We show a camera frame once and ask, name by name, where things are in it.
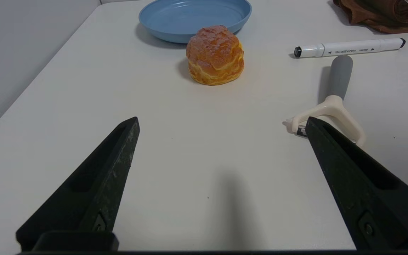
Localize blue plate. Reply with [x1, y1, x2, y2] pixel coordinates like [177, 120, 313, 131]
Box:
[139, 0, 252, 44]

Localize white marker pen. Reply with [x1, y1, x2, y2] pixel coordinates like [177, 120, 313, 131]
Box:
[294, 38, 406, 58]

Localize peeler with grey handle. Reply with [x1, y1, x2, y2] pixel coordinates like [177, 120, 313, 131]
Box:
[284, 55, 366, 147]

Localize orange cream puff bread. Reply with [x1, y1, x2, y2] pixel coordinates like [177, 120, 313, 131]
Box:
[186, 25, 244, 86]

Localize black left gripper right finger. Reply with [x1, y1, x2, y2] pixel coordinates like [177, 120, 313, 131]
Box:
[305, 117, 408, 250]

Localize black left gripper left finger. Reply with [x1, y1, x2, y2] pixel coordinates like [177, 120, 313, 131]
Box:
[16, 117, 140, 251]

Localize brown towel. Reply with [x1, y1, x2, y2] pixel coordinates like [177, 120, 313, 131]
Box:
[333, 0, 408, 34]

